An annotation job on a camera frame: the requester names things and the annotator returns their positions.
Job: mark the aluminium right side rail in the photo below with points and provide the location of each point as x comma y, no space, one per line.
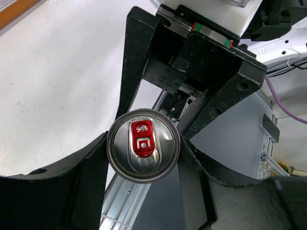
284,148

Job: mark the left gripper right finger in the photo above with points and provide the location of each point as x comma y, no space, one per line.
217,198

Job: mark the orange three-tier wooden shelf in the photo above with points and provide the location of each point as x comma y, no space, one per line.
13,11

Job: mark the aluminium front rail frame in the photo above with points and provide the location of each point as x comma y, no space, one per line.
155,206

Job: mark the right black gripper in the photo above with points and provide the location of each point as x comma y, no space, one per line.
176,47

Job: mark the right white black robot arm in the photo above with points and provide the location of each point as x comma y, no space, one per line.
273,19

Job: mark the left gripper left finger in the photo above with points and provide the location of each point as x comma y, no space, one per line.
65,195

